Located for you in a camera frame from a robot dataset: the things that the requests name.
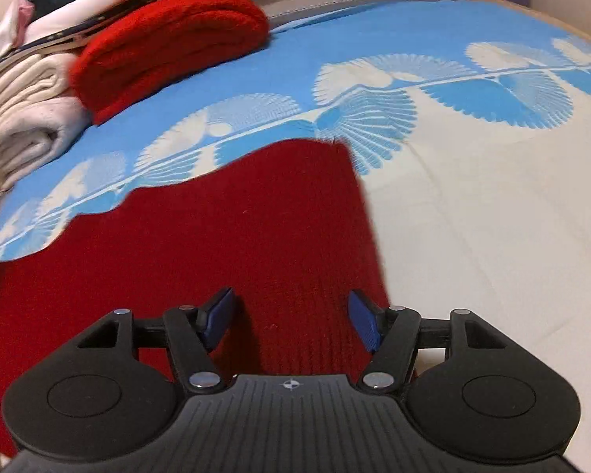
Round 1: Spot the grey folded blanket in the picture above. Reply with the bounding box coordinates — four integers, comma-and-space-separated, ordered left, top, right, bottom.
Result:
0, 52, 91, 190

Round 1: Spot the blue and white bedsheet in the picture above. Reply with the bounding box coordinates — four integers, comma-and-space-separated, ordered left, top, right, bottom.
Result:
0, 0, 591, 472

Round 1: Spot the bright red folded sweater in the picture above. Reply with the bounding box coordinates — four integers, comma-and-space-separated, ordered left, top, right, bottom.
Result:
70, 0, 270, 125

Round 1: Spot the dark red knit garment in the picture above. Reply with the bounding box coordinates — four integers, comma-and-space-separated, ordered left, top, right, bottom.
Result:
0, 139, 387, 455

